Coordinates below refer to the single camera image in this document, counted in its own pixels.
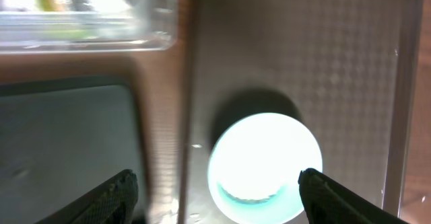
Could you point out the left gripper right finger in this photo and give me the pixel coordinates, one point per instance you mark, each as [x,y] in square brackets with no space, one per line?
[326,201]

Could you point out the clear plastic bin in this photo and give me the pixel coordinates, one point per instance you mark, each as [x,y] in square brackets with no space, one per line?
[88,26]

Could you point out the dark brown serving tray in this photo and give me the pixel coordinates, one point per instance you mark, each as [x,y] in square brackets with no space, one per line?
[345,68]

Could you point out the black plastic bin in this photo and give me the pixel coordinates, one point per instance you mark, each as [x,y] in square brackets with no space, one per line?
[61,138]

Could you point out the light blue bowl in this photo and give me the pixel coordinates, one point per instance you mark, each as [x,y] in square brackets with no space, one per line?
[254,168]

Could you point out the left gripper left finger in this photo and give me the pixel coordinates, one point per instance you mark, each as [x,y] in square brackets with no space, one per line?
[111,202]

